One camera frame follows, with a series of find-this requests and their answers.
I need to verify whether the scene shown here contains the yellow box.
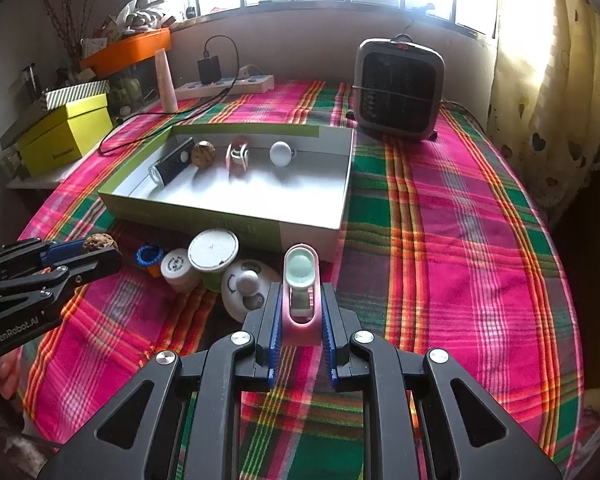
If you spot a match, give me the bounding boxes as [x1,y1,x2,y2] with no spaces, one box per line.
[16,92,115,178]

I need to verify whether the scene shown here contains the white smiley dome toy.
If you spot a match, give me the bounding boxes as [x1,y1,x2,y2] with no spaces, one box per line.
[221,260,283,322]

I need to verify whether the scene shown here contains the small white jar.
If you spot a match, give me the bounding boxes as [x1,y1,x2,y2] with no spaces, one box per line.
[161,248,201,291]

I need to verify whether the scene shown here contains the black bike light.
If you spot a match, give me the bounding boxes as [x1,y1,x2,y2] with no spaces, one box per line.
[148,138,193,190]

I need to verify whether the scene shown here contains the heart print curtain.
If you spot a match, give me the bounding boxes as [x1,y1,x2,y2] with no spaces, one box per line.
[487,0,600,211]

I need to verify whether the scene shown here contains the pink plastic clip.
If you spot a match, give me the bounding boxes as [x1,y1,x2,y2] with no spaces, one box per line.
[225,136,251,179]

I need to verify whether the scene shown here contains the white side table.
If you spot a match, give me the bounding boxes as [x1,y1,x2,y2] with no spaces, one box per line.
[7,157,81,191]

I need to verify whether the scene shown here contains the glass tank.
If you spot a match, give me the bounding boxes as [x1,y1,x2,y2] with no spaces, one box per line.
[107,57,163,116]

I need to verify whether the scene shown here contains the pink and white small bottle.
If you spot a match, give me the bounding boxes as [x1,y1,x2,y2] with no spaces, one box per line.
[281,243,322,347]

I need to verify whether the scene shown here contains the grey patterned box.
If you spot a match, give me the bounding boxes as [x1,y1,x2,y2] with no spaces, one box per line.
[0,105,66,150]

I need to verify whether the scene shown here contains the green white cardboard box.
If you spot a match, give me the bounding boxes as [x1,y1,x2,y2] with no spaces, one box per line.
[97,122,357,264]

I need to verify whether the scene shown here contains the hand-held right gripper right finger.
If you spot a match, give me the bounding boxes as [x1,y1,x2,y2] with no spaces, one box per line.
[320,282,563,480]

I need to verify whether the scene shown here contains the white power strip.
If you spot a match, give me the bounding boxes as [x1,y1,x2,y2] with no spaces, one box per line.
[174,75,275,102]

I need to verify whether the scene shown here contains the brown walnut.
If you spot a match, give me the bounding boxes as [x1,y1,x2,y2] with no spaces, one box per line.
[81,232,119,256]
[190,140,217,167]

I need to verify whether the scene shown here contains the cream tube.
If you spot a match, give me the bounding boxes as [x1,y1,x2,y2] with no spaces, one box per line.
[156,50,179,112]

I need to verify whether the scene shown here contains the striped gift box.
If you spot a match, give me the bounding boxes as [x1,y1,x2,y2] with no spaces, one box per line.
[42,78,111,109]

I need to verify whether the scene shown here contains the black charger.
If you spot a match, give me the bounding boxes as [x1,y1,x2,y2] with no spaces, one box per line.
[197,57,221,86]

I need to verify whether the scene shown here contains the orange tray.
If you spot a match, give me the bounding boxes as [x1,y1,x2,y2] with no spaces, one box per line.
[79,27,172,78]

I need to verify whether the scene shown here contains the dried branches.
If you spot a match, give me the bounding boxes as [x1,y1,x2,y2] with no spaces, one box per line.
[37,0,88,73]

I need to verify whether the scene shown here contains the pile of papers and packets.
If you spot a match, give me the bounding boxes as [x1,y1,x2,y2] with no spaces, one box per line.
[82,0,176,43]

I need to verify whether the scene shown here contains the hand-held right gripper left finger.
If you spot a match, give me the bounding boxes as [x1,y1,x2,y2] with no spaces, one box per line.
[40,282,286,480]

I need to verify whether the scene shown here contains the person's left hand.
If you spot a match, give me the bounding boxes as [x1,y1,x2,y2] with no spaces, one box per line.
[0,350,21,401]

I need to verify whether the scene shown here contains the white ball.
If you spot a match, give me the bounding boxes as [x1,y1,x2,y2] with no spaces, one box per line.
[269,141,297,167]

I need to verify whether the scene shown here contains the green cup with white lid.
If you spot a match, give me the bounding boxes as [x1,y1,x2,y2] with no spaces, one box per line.
[187,228,240,292]

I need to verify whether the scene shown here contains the black charger cable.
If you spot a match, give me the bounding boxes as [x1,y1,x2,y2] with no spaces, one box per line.
[97,35,253,158]

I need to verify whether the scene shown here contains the grey space heater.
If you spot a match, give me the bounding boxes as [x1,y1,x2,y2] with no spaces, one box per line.
[352,35,446,142]

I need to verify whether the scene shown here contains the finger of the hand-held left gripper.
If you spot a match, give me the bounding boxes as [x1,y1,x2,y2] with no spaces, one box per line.
[0,240,88,286]
[0,247,123,307]

